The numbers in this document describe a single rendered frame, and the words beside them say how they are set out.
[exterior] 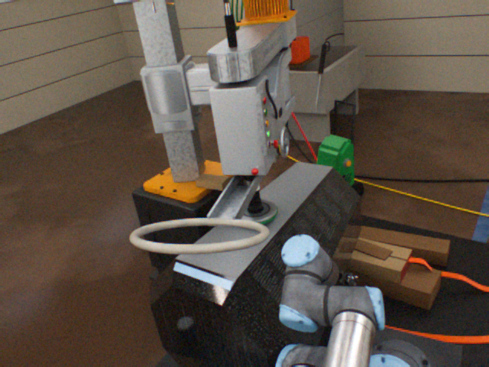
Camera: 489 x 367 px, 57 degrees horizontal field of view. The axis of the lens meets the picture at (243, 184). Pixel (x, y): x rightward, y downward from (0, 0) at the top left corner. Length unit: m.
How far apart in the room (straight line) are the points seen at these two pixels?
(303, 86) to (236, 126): 3.10
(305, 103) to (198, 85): 2.53
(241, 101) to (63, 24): 7.20
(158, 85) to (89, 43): 6.58
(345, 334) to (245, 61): 1.25
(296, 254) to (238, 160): 1.03
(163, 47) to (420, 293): 2.12
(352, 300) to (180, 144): 2.08
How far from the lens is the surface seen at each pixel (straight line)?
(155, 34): 2.75
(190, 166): 2.96
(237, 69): 1.89
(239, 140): 2.01
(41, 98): 8.63
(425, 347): 1.39
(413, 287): 3.00
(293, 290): 1.07
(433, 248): 3.36
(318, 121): 5.26
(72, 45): 9.08
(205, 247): 1.37
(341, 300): 1.03
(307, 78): 5.00
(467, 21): 6.74
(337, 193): 2.65
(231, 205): 1.95
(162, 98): 2.75
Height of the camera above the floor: 2.09
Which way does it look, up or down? 27 degrees down
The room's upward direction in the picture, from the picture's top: 8 degrees counter-clockwise
